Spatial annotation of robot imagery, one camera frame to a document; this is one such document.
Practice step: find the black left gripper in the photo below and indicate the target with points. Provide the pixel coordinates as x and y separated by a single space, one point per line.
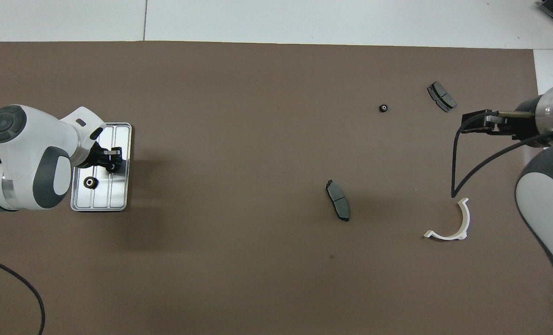
104 153

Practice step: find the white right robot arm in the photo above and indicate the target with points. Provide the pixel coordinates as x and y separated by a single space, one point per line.
542 195

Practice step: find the white curved plastic bracket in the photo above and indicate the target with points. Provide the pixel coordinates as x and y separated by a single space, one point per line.
446 237

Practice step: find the silver metal tray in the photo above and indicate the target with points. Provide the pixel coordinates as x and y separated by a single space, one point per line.
120 186

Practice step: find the single grey brake pad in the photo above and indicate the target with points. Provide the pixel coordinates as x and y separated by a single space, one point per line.
338 197

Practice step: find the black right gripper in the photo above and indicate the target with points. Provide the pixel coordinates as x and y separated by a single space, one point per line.
514 128

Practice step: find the brown table mat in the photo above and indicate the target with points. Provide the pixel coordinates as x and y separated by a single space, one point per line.
258 116

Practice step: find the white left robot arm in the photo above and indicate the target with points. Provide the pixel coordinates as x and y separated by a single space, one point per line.
25 153

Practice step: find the stacked grey brake pads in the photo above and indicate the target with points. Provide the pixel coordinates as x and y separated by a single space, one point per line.
441 97

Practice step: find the small black bearing gear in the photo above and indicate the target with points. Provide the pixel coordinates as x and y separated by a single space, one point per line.
383 108

